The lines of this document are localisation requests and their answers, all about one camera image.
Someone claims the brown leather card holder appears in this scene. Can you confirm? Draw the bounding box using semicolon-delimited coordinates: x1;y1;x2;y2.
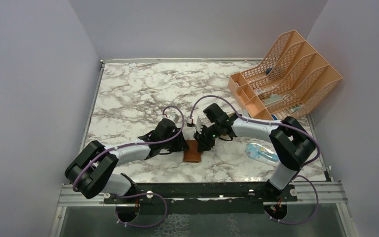
183;140;202;163

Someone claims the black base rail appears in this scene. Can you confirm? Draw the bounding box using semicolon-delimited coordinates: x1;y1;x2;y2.
104;182;298;220

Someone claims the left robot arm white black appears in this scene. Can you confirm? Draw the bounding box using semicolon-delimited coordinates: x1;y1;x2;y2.
64;118;189;203

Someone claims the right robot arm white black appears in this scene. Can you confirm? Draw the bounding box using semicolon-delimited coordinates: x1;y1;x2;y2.
193;103;317;201

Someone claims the orange plastic file organizer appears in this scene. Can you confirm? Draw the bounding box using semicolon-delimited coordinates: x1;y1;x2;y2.
228;30;342;120

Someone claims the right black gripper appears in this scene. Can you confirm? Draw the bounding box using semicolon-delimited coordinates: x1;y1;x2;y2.
193;122;221;153

